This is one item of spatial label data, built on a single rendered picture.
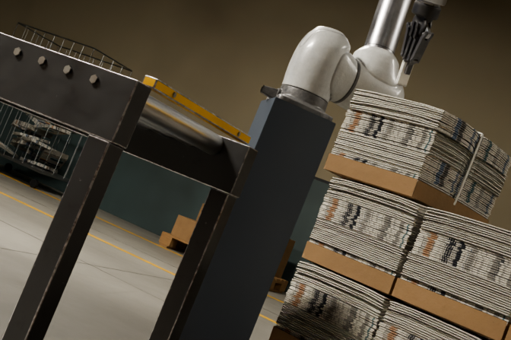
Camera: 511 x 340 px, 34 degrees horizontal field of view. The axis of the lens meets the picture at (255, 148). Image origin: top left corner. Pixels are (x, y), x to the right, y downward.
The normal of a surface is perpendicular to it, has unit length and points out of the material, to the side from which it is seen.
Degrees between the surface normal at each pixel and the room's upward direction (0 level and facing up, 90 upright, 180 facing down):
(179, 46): 90
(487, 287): 90
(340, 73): 91
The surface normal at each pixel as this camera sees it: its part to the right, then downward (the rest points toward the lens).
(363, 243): -0.65, -0.32
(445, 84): -0.39, -0.23
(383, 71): 0.41, -0.11
